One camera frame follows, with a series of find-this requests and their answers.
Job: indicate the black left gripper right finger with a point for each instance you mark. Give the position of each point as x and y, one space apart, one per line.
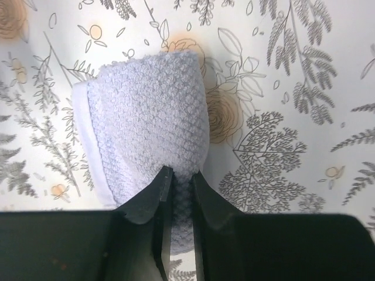
233 245

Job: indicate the floral patterned table mat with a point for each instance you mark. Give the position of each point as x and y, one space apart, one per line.
289 89

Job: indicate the light blue towel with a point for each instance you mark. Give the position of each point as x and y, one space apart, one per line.
138 116

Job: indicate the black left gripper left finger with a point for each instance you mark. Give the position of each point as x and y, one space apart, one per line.
131 242

